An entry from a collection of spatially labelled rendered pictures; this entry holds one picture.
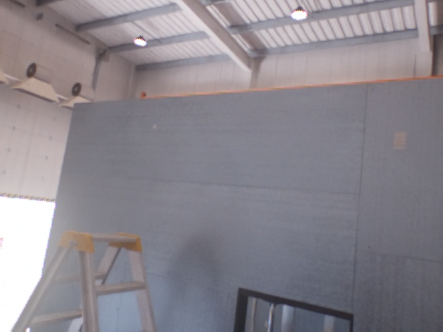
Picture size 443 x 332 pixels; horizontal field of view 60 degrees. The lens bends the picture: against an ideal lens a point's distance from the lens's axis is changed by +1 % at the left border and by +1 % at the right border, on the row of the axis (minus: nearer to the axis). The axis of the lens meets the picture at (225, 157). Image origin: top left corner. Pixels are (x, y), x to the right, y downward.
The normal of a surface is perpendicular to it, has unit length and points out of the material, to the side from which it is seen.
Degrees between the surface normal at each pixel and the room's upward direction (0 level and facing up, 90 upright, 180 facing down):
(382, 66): 90
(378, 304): 90
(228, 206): 90
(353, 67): 90
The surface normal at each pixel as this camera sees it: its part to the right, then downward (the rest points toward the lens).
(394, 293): -0.50, -0.20
